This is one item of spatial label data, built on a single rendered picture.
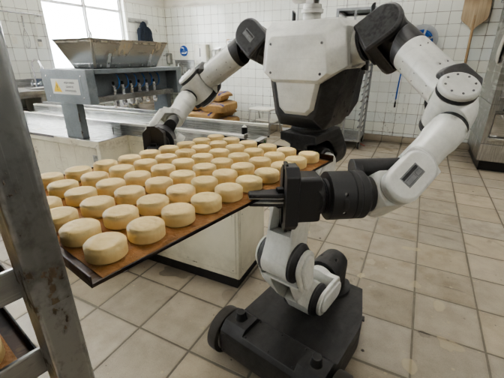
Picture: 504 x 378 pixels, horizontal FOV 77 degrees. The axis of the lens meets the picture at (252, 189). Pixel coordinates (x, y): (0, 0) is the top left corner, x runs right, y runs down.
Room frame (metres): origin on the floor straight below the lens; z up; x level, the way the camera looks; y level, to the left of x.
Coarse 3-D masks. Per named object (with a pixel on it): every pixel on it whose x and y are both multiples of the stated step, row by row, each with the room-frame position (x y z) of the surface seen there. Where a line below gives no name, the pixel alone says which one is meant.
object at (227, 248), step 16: (192, 128) 1.90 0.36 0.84; (256, 208) 1.65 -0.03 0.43; (224, 224) 1.48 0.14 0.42; (240, 224) 1.46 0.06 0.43; (256, 224) 1.65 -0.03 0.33; (192, 240) 1.58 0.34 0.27; (208, 240) 1.53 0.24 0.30; (224, 240) 1.48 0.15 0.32; (240, 240) 1.46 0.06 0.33; (256, 240) 1.65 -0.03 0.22; (160, 256) 1.72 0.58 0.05; (176, 256) 1.63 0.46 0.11; (192, 256) 1.58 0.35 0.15; (208, 256) 1.53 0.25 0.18; (224, 256) 1.49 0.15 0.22; (240, 256) 1.46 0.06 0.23; (192, 272) 1.62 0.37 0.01; (208, 272) 1.57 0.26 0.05; (224, 272) 1.49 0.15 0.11; (240, 272) 1.46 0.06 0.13
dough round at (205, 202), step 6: (204, 192) 0.49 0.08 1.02; (210, 192) 0.49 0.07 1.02; (192, 198) 0.47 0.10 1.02; (198, 198) 0.47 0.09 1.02; (204, 198) 0.47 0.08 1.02; (210, 198) 0.47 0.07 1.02; (216, 198) 0.47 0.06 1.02; (192, 204) 0.46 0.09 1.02; (198, 204) 0.45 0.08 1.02; (204, 204) 0.45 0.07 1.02; (210, 204) 0.45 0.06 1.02; (216, 204) 0.46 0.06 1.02; (198, 210) 0.45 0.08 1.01; (204, 210) 0.45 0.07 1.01; (210, 210) 0.45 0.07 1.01; (216, 210) 0.46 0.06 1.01
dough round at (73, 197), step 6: (84, 186) 0.52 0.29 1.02; (90, 186) 0.52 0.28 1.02; (66, 192) 0.49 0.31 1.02; (72, 192) 0.49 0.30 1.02; (78, 192) 0.49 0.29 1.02; (84, 192) 0.49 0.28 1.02; (90, 192) 0.49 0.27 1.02; (96, 192) 0.50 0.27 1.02; (66, 198) 0.48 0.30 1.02; (72, 198) 0.47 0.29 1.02; (78, 198) 0.48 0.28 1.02; (84, 198) 0.48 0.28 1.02; (72, 204) 0.47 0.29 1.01; (78, 204) 0.47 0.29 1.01
